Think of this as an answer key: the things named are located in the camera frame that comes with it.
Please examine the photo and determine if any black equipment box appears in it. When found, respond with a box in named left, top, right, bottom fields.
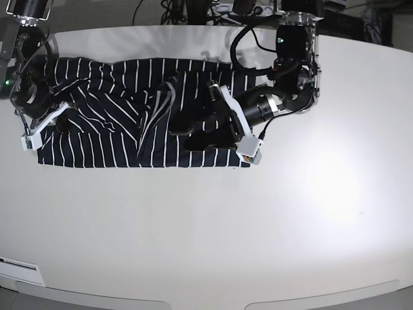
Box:
left=364, top=13, right=394, bottom=47

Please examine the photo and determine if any navy white striped T-shirt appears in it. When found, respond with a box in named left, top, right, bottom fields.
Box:
left=37, top=57, right=256, bottom=168

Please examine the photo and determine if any white gripper body, viewer right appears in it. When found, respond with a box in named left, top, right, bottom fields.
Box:
left=207, top=82, right=255, bottom=144

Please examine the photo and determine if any wrist camera, viewer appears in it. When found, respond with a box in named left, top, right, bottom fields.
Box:
left=236, top=135, right=263, bottom=165
left=21, top=133, right=43, bottom=151

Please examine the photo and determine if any wrist camera, viewer right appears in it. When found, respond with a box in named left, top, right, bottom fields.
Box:
left=236, top=135, right=263, bottom=165

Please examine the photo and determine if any white gripper body, viewer left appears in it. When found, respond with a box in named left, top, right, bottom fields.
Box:
left=21, top=101, right=74, bottom=139

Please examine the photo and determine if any black robot arm, viewer left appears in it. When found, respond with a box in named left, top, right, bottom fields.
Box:
left=1, top=1, right=70, bottom=138

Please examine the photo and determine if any wrist camera, viewer left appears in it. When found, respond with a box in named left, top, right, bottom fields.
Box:
left=21, top=133, right=43, bottom=151

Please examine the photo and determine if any white power strip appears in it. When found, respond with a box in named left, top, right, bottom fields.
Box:
left=210, top=3, right=274, bottom=17

